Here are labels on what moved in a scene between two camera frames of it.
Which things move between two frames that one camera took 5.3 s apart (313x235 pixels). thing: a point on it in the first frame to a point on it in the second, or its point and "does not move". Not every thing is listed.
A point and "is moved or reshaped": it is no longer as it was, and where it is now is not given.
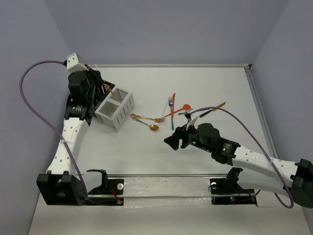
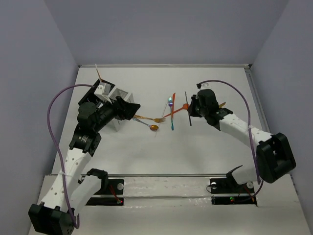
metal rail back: (169, 65) does not move
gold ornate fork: (157, 120) does not move
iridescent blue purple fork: (170, 103) does not move
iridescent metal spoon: (152, 127) does not move
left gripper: (100, 87) to (121, 107)
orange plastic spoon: (185, 107) does not move
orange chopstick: (106, 86) is moved or reshaped
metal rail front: (193, 175) does not move
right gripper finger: (173, 141) to (193, 110)
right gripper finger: (180, 131) to (194, 101)
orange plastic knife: (173, 103) does not move
